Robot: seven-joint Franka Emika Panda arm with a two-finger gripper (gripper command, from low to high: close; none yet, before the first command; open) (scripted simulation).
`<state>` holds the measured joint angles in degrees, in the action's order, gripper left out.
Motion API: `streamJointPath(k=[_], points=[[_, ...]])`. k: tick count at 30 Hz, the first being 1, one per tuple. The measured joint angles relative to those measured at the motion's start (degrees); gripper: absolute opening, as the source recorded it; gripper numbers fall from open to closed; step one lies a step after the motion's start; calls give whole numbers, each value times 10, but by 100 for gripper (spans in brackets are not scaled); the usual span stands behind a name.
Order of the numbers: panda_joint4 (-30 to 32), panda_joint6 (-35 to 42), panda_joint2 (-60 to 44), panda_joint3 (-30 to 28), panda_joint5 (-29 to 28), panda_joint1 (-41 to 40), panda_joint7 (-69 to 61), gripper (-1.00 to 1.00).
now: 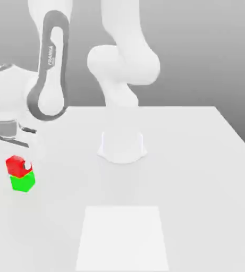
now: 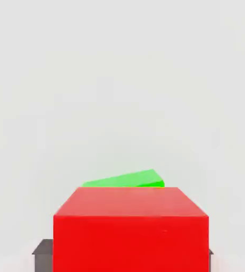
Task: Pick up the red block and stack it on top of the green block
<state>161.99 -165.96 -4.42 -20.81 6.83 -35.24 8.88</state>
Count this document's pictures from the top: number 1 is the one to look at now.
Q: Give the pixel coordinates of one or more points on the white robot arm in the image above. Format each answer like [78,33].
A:
[122,63]

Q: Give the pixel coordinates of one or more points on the small green cube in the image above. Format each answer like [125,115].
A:
[22,183]

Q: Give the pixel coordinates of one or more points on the small red cube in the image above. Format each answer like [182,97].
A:
[14,166]

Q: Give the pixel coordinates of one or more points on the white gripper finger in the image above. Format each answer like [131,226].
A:
[27,165]

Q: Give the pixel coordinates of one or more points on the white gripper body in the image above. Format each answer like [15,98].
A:
[11,148]

